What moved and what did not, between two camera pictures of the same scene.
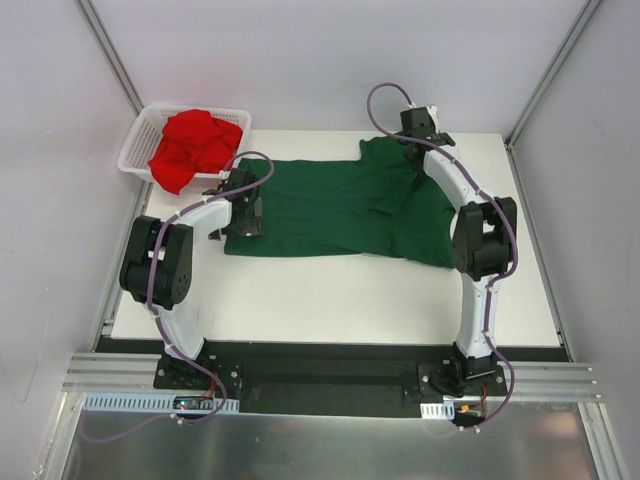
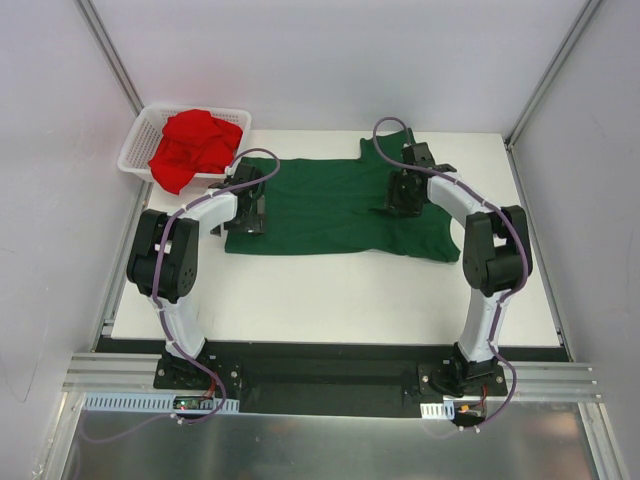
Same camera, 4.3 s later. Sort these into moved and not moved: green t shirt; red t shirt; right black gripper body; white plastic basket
Moved: right black gripper body
Not moved: white plastic basket; green t shirt; red t shirt
